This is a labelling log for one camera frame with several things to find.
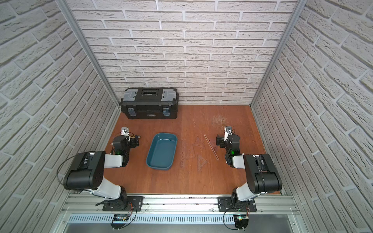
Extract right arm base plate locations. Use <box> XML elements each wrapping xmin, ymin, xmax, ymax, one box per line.
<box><xmin>217</xmin><ymin>196</ymin><xmax>257</xmax><ymax>213</ymax></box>

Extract left controller board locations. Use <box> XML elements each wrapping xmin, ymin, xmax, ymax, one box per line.
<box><xmin>111</xmin><ymin>214</ymin><xmax>132</xmax><ymax>230</ymax></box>

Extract small clear triangle ruler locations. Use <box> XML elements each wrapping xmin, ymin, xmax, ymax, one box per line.
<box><xmin>197</xmin><ymin>155</ymin><xmax>207</xmax><ymax>171</ymax></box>

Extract large clear triangle ruler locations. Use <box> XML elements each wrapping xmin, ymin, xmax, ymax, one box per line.
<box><xmin>184</xmin><ymin>136</ymin><xmax>206</xmax><ymax>160</ymax></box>

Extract controller board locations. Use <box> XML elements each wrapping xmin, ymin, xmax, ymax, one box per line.
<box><xmin>111</xmin><ymin>214</ymin><xmax>132</xmax><ymax>230</ymax></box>
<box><xmin>233</xmin><ymin>215</ymin><xmax>249</xmax><ymax>231</ymax></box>

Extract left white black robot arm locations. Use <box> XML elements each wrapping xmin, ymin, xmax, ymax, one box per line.
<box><xmin>62</xmin><ymin>133</ymin><xmax>139</xmax><ymax>201</ymax></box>

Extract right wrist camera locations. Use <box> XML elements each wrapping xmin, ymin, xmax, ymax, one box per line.
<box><xmin>224</xmin><ymin>126</ymin><xmax>232</xmax><ymax>140</ymax></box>

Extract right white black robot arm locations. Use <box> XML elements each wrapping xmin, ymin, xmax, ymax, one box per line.
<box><xmin>216</xmin><ymin>134</ymin><xmax>283</xmax><ymax>205</ymax></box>

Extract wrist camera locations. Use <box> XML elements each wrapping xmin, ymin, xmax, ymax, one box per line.
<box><xmin>120</xmin><ymin>127</ymin><xmax>131</xmax><ymax>137</ymax></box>
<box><xmin>224</xmin><ymin>126</ymin><xmax>232</xmax><ymax>140</ymax></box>

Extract aluminium front rail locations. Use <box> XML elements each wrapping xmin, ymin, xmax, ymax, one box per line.
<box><xmin>59</xmin><ymin>194</ymin><xmax>301</xmax><ymax>216</ymax></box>

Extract black plastic toolbox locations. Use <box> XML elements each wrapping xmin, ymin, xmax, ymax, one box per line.
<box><xmin>120</xmin><ymin>87</ymin><xmax>179</xmax><ymax>119</ymax></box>

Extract right controller board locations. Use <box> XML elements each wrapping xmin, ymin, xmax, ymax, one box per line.
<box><xmin>233</xmin><ymin>215</ymin><xmax>249</xmax><ymax>231</ymax></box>

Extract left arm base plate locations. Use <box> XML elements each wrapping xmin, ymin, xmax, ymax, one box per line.
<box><xmin>103</xmin><ymin>196</ymin><xmax>144</xmax><ymax>212</ymax></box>

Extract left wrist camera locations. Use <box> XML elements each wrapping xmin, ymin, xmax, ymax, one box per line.
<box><xmin>120</xmin><ymin>127</ymin><xmax>131</xmax><ymax>137</ymax></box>

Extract teal plastic storage box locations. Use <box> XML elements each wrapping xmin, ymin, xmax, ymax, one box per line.
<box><xmin>146</xmin><ymin>133</ymin><xmax>178</xmax><ymax>170</ymax></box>

